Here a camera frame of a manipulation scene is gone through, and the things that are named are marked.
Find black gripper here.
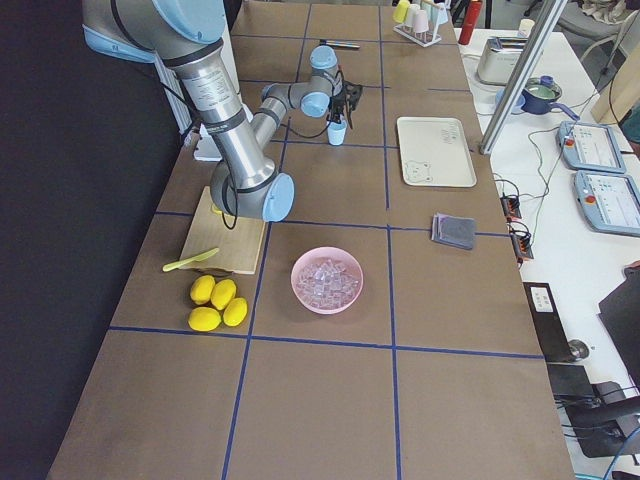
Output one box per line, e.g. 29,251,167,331
326,81,346,124

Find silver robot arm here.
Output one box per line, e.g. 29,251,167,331
82,0,359,222

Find light blue plastic cup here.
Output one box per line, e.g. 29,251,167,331
326,122,347,146

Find yellow-green upturned cup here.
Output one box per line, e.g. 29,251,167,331
392,0,411,24

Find pink upturned cup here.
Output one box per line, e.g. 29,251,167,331
406,9,429,35

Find pink bowl of ice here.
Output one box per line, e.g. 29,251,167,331
290,246,364,315

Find steel muddler black tip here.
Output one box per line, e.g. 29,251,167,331
319,39,360,50

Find cream bear serving tray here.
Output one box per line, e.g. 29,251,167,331
396,116,477,188

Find red bottle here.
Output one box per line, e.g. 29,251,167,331
458,0,483,45

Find grey folded cloths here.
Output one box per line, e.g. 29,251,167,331
431,212,476,250

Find cream toaster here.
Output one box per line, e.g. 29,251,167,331
476,36,527,85

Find wooden cutting board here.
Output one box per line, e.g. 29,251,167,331
180,186,266,275

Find blue small bowl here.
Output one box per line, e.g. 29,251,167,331
493,88,526,115

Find yellow-green plastic knife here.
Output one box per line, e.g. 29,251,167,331
162,247,219,272

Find blue saucepan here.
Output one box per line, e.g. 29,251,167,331
522,75,580,121

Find yellow lemon upper right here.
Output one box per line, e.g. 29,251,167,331
210,279,237,310

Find yellow lemon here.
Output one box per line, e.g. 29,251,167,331
210,279,237,310
189,275,216,305
222,297,249,327
187,306,222,332

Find yellow lemon upper left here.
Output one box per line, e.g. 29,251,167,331
189,275,216,305

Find yellow lemon middle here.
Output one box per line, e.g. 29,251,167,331
222,297,249,327

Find yellow lemon lower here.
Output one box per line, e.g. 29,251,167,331
187,306,222,332

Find upper teach pendant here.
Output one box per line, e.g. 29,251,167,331
557,121,626,174

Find teach pendant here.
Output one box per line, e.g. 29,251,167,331
557,121,626,174
574,170,639,237

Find lower teach pendant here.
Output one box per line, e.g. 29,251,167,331
574,170,639,237

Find white wire cup rack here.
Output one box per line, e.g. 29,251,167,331
392,0,451,47

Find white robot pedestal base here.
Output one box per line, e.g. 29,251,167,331
194,124,222,162

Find aluminium frame post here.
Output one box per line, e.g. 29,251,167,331
479,0,568,155

